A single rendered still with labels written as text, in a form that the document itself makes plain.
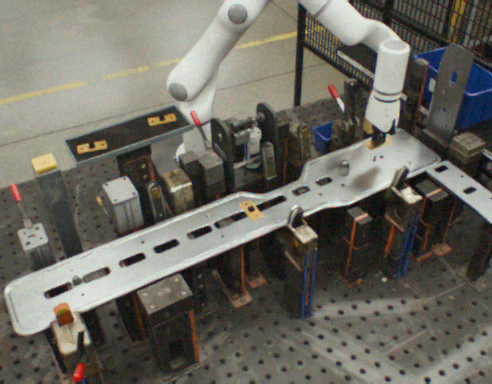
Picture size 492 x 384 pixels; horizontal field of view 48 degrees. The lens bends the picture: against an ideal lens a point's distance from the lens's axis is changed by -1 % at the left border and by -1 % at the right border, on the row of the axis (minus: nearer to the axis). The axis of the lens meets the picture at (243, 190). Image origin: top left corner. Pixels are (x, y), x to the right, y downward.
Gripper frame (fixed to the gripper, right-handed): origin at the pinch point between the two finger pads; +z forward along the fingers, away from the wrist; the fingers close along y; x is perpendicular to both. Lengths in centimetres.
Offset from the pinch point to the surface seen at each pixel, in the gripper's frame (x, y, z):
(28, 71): -66, -315, 110
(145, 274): -83, 7, 9
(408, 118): 28.8, -15.1, 12.1
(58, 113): -62, -244, 110
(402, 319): -15, 38, 39
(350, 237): -22.0, 17.1, 18.6
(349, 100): -1.2, -14.5, -5.9
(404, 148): 12.5, 0.2, 9.5
